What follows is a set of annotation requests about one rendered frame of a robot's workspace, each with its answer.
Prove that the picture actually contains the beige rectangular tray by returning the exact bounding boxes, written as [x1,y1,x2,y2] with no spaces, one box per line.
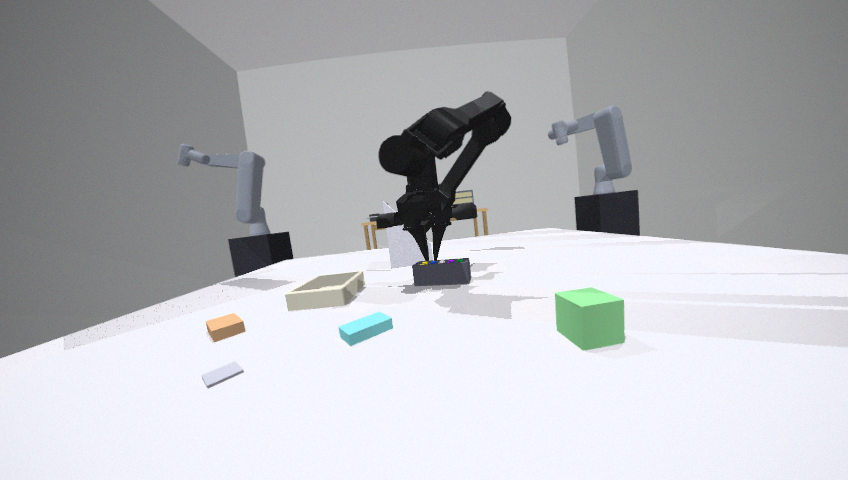
[285,271,365,311]

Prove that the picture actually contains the green block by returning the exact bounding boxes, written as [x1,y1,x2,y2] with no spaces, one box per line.
[555,287,625,351]

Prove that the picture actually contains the light blue rectangular block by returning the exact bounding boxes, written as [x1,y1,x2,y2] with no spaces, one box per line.
[338,312,393,346]

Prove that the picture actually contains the tan rectangular block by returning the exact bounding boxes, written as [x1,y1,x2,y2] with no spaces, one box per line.
[205,313,246,342]

